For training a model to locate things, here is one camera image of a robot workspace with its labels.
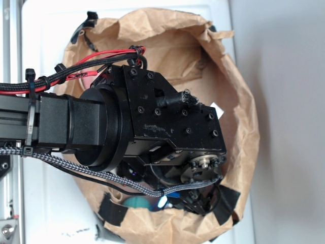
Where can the black tape strip lower right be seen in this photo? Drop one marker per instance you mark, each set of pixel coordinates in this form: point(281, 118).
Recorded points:
point(225, 208)

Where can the black zip tie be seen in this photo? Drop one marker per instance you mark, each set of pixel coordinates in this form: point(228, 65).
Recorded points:
point(30, 77)

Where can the green ball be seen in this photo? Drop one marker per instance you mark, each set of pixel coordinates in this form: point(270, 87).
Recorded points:
point(137, 202)

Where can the brown paper bag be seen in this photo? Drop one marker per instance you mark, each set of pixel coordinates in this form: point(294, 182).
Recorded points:
point(189, 54)

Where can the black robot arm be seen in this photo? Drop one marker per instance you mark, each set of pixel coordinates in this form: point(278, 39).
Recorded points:
point(130, 129)

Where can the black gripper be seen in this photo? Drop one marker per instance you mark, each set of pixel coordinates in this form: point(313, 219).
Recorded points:
point(176, 139)

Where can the black tape strip left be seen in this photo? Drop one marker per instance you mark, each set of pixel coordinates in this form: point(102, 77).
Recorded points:
point(111, 212)

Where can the black tape strip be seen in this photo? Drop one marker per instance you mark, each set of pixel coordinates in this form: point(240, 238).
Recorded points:
point(90, 22)
point(225, 208)
point(111, 212)

